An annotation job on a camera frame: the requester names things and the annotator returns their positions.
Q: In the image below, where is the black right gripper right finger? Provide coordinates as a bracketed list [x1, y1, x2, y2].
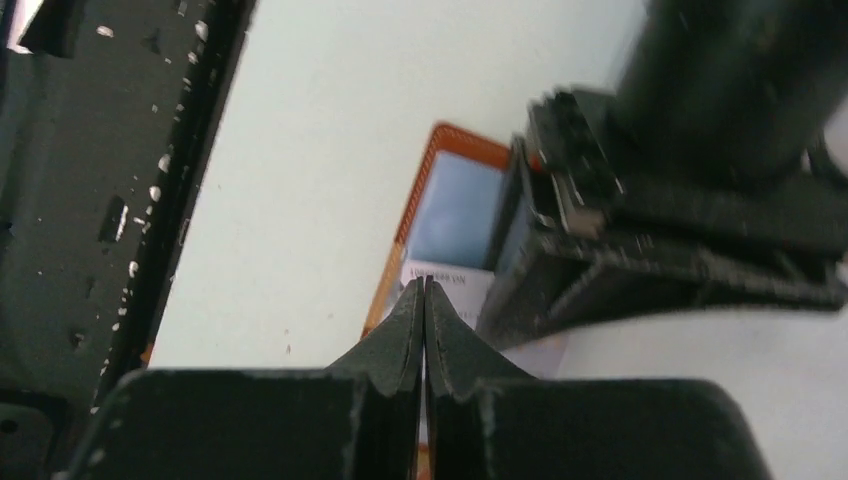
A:
[424, 276, 532, 479]

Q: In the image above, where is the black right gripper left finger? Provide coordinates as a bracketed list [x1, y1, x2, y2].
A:
[327, 278, 424, 479]

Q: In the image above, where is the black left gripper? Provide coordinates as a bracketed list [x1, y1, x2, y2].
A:
[476, 1, 847, 350]

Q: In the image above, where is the silver VIP credit card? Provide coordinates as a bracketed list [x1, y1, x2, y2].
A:
[397, 259, 571, 380]

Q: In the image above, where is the brown leather card holder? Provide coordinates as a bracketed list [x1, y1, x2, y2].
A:
[360, 121, 571, 379]

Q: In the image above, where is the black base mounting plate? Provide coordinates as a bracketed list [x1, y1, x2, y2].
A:
[1, 1, 256, 479]

